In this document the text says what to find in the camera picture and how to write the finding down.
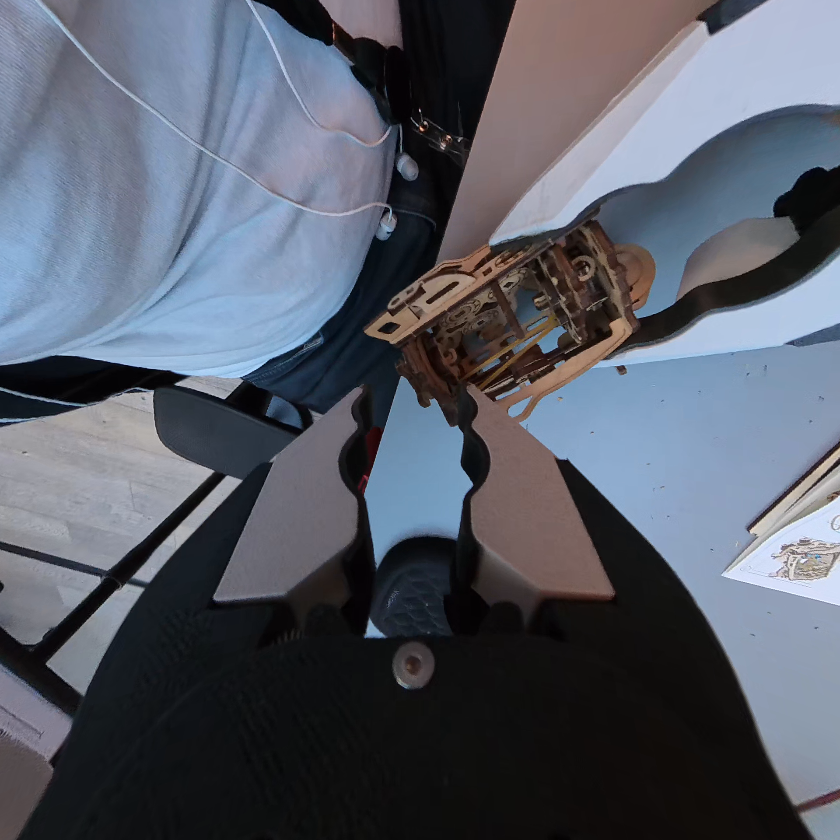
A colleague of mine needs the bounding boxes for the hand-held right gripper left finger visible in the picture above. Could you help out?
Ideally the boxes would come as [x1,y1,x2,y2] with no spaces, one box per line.
[213,386,376,624]

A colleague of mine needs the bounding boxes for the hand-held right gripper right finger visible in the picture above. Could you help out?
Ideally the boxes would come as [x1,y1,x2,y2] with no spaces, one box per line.
[455,386,618,626]

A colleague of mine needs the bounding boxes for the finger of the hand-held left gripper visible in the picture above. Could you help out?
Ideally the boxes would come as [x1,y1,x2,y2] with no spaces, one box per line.
[436,0,840,263]
[610,210,840,368]

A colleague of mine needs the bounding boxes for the wooden mechanical gear model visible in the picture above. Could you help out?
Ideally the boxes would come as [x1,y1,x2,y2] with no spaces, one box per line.
[364,220,657,427]

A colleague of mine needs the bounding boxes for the white desk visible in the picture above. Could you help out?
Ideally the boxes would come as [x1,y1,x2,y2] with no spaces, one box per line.
[364,108,840,818]

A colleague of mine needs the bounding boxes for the red object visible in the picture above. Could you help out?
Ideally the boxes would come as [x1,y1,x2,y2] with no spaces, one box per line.
[357,427,385,493]

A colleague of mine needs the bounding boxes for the black chair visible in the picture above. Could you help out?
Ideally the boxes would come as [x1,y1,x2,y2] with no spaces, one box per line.
[0,381,315,716]

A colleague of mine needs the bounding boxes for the plywood parts sheet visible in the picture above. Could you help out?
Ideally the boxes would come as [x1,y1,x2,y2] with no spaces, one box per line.
[748,445,840,536]

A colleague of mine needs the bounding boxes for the white instruction sheet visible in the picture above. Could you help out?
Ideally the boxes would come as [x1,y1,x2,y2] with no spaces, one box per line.
[722,495,840,608]

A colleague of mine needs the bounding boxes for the pale grey box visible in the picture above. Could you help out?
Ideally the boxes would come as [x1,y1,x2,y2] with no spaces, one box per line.
[0,663,73,840]

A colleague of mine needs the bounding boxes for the white wired earphones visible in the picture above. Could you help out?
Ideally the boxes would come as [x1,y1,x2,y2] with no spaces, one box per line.
[33,0,421,242]

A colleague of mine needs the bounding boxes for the black lanyard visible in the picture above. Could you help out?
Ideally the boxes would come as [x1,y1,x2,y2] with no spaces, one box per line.
[256,0,473,165]

